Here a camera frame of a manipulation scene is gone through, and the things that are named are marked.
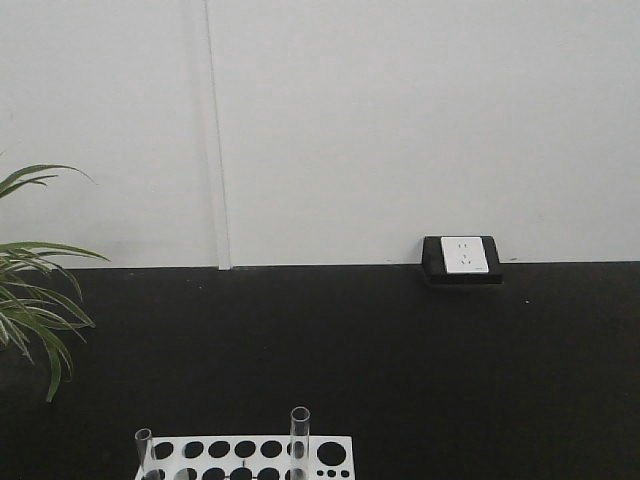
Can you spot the tall transparent test tube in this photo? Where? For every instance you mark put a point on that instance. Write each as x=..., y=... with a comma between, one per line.
x=299, y=442

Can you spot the short transparent test tube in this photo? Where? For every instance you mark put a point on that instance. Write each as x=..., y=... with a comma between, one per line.
x=147, y=461

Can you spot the white test tube rack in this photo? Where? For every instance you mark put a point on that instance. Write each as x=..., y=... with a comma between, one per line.
x=250, y=457

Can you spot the green potted plant leaves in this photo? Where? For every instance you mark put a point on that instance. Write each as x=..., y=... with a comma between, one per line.
x=29, y=310

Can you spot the white cable conduit strip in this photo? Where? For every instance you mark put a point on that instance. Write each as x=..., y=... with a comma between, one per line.
x=214, y=154

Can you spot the white wall power socket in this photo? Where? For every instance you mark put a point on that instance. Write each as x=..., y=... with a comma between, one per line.
x=464, y=255

